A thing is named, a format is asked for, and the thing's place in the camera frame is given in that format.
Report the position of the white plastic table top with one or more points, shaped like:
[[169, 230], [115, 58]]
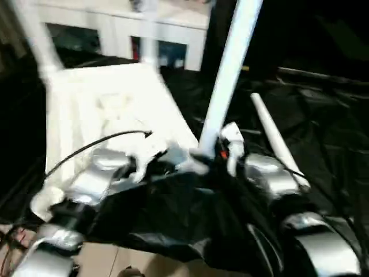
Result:
[[121, 98]]

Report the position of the white plastic table leg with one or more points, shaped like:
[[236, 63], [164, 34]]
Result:
[[149, 32], [274, 135], [230, 69], [37, 40]]

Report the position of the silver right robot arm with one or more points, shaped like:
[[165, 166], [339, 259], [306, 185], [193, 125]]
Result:
[[277, 179]]

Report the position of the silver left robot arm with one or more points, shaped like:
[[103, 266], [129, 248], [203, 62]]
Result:
[[86, 184]]

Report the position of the black plastic mat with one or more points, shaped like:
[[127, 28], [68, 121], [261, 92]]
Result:
[[328, 127]]

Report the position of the long black bar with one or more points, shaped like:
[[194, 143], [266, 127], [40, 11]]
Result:
[[323, 75]]

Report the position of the white cabinet with glass doors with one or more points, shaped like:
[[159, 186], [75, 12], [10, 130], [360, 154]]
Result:
[[115, 23]]

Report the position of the grey object on cabinet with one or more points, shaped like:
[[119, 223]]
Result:
[[138, 4]]

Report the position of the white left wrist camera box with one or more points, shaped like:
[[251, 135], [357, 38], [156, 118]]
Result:
[[147, 149]]

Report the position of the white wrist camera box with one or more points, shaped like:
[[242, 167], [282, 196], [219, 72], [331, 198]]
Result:
[[147, 149], [232, 138]]

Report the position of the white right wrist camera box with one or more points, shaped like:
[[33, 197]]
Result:
[[232, 138]]

